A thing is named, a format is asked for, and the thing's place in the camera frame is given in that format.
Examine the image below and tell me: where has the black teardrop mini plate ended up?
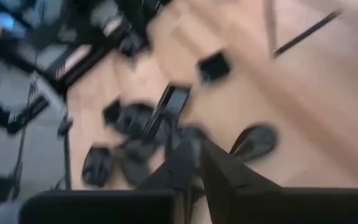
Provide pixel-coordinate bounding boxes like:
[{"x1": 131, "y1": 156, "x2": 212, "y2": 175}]
[
  {"x1": 116, "y1": 155, "x2": 155, "y2": 187},
  {"x1": 228, "y1": 123, "x2": 279, "y2": 163},
  {"x1": 121, "y1": 136, "x2": 164, "y2": 162}
]

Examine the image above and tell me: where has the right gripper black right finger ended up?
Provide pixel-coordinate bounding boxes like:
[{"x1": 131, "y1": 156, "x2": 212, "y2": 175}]
[{"x1": 201, "y1": 139, "x2": 282, "y2": 224}]

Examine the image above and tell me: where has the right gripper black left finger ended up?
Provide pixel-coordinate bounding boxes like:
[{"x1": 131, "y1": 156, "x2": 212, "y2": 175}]
[{"x1": 137, "y1": 136, "x2": 203, "y2": 192}]

